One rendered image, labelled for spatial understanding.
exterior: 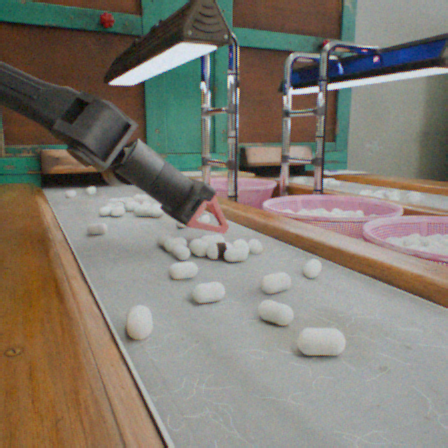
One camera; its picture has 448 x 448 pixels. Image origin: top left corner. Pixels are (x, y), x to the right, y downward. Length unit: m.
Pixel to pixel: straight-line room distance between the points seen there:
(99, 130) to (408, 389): 0.46
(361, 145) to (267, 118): 1.62
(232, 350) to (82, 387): 0.13
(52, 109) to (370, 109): 2.79
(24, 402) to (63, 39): 1.25
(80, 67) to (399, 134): 2.56
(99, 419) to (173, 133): 1.29
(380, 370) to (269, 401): 0.09
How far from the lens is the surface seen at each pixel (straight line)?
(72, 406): 0.25
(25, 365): 0.30
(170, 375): 0.32
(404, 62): 1.08
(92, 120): 0.59
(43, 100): 0.64
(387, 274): 0.50
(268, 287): 0.44
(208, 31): 0.68
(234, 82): 0.93
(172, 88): 1.49
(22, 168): 1.39
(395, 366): 0.35
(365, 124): 3.21
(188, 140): 1.50
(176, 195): 0.62
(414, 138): 3.60
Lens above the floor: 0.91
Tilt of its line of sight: 12 degrees down
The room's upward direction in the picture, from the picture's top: straight up
